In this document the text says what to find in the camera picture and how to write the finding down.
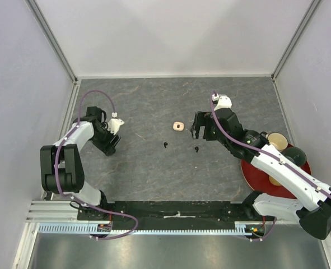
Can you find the cream cup with handle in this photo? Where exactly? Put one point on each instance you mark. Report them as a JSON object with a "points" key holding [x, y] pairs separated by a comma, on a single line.
{"points": [[273, 181]]}

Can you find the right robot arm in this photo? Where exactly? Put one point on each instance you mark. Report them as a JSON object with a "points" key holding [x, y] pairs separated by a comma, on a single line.
{"points": [[311, 205]]}

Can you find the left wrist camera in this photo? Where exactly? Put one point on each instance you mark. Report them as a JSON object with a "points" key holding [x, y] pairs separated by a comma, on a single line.
{"points": [[114, 124]]}

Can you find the beige earbud charging case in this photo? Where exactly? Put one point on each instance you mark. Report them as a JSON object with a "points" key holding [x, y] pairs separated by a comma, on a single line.
{"points": [[178, 126]]}

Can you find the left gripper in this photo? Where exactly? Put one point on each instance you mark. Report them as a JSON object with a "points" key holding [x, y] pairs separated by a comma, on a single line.
{"points": [[107, 148]]}

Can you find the slotted cable duct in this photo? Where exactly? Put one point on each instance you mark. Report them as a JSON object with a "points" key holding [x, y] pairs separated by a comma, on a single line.
{"points": [[96, 229]]}

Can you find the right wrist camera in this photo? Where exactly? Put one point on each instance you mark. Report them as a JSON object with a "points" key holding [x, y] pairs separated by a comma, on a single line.
{"points": [[220, 101]]}

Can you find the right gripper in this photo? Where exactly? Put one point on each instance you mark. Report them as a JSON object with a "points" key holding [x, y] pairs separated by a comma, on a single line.
{"points": [[202, 119]]}

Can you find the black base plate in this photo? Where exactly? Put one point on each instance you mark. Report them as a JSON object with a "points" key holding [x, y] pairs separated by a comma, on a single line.
{"points": [[186, 215]]}

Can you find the dark green cup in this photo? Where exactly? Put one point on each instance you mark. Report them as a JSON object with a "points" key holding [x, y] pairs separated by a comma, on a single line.
{"points": [[296, 155]]}

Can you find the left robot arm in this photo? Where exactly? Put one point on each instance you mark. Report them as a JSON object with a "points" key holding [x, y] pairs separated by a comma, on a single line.
{"points": [[60, 163]]}

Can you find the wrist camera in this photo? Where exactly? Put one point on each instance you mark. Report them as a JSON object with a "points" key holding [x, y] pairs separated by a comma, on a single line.
{"points": [[220, 101], [114, 124]]}

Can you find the cream mug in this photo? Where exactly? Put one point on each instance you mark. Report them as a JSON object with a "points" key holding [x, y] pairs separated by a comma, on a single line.
{"points": [[278, 140]]}

